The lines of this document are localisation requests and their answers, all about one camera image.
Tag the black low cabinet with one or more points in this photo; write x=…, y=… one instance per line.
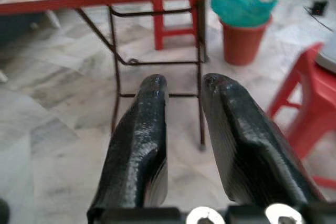
x=15, y=27

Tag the red plastic bucket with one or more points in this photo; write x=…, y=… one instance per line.
x=242, y=45

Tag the black device on floor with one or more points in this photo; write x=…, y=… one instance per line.
x=317, y=7

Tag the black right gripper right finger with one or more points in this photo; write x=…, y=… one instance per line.
x=252, y=155

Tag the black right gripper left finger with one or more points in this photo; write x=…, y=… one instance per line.
x=136, y=150

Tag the grey flat scale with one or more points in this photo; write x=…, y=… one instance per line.
x=328, y=58

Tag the red plastic stool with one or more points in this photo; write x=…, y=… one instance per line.
x=315, y=98
x=158, y=24

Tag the green plastic bin bag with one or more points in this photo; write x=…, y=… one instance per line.
x=241, y=9

